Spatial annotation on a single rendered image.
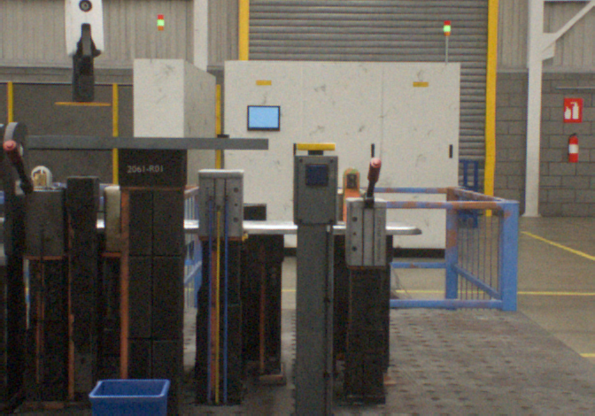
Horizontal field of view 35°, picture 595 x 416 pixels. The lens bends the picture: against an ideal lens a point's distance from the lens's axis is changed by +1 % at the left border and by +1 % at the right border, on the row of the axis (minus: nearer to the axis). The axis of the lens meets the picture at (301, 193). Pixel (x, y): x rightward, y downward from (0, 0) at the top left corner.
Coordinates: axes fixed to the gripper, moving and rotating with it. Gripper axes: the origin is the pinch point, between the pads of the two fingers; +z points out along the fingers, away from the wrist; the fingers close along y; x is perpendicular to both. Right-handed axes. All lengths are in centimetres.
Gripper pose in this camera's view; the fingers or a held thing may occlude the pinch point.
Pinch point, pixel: (82, 88)
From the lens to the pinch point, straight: 156.2
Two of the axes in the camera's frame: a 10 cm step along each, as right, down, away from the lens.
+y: -3.3, -0.5, 9.4
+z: -0.1, 10.0, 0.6
